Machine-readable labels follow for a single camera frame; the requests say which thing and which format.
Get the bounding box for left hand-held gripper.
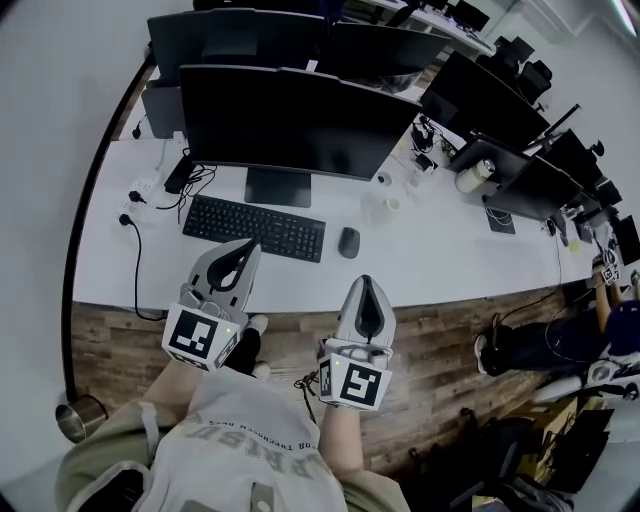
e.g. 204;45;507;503
162;237;263;372

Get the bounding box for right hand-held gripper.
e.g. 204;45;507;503
317;274;397;413

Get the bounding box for black keyboard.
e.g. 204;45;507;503
182;194;327;264

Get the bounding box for dark grey mouse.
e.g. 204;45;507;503
337;226;362;259

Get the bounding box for person's left forearm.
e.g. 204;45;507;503
139;355;214;434

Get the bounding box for person's right forearm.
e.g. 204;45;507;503
317;403;367;484

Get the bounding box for person's black trouser legs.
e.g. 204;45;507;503
222;324;263;379

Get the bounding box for black power adapter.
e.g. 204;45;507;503
163;155;193;195

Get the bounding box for clear plastic cup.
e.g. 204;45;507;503
360;191;392;227

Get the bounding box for white power strip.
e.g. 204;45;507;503
115;169;164;227

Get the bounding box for large black monitor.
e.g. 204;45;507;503
178;63;424;209

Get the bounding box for white can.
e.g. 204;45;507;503
455;158;497;195

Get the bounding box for person's grey printed shirt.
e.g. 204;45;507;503
147;368;349;512

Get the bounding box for black bag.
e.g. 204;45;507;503
449;404;617;512

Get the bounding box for metal waste bin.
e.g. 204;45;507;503
54;393;110;445

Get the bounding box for cardboard box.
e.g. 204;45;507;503
540;397;584;454

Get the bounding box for person's olive jacket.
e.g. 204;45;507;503
53;399;201;512

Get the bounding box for black office chair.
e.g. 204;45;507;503
477;34;555;104

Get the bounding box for black power cable with plug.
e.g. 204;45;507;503
117;213;167;322

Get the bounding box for tangled black cable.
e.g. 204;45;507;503
154;162;219;226

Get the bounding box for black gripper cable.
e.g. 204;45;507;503
293;372;322;424

